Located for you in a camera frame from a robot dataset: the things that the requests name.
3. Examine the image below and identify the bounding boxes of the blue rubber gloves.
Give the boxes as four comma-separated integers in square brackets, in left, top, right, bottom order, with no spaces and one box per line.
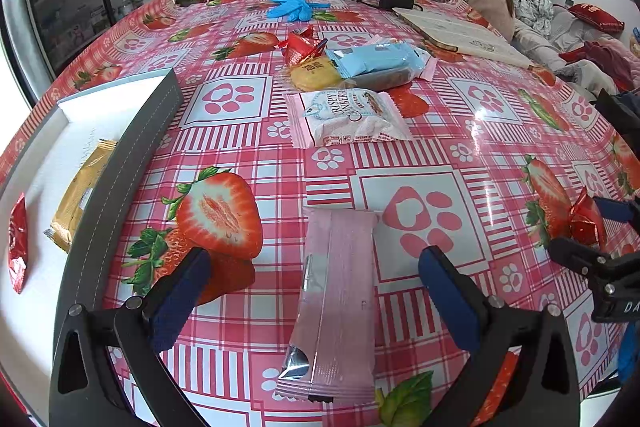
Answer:
[265,0,341,22]

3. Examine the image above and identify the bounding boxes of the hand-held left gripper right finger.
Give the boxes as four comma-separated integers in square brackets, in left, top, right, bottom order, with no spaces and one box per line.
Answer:
[417,246,581,427]

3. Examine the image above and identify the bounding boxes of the strawberry print tablecloth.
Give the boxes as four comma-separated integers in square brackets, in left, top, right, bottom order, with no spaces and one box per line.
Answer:
[0,0,640,427]

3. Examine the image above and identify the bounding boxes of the red pillow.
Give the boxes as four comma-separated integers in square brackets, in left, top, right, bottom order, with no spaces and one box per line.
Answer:
[567,3,626,32]

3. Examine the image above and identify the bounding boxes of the white cranberry snack packet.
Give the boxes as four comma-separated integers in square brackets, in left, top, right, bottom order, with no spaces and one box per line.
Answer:
[284,88,415,150]

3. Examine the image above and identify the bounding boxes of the brown snack packet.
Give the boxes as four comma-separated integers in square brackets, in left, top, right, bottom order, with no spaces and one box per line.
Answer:
[342,69,416,92]

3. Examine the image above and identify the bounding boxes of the gold snack packet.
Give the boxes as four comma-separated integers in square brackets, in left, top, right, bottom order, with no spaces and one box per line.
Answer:
[42,139,118,254]

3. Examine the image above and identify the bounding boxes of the person's right hand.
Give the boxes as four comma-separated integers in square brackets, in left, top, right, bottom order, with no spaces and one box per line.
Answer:
[617,322,640,385]

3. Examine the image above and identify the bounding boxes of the beige folded mat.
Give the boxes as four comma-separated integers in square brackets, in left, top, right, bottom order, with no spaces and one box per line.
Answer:
[392,7,538,70]

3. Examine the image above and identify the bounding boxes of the grey sofa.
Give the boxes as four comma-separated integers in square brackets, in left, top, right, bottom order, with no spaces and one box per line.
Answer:
[515,0,640,92]

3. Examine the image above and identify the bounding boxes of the pile of clothes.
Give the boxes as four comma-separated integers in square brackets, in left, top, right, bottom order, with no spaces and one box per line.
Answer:
[512,0,556,38]

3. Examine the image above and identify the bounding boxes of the grey box with white inside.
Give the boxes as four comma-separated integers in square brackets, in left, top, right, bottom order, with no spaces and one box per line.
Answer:
[0,68,185,427]

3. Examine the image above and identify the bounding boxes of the red candy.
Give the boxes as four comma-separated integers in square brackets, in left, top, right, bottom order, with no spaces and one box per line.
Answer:
[282,27,328,68]
[567,189,608,248]
[6,193,30,295]

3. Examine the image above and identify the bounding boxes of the yellow round cookie packet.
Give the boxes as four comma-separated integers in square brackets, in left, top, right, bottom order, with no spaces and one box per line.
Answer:
[290,58,346,92]

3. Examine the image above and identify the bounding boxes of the blue snack packet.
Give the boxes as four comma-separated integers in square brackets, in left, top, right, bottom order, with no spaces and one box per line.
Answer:
[326,38,432,80]

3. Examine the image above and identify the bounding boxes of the dark cloth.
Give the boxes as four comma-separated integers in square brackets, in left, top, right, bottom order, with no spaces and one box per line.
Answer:
[595,89,640,132]

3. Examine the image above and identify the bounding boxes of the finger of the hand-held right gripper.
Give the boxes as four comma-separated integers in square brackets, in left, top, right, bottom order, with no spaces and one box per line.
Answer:
[592,196,640,228]
[547,237,618,278]

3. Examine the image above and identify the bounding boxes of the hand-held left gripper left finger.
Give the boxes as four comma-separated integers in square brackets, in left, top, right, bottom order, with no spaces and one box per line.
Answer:
[49,247,213,427]

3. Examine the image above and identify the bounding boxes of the pale pink snack packet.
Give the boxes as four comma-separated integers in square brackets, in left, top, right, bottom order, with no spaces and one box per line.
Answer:
[417,52,440,82]

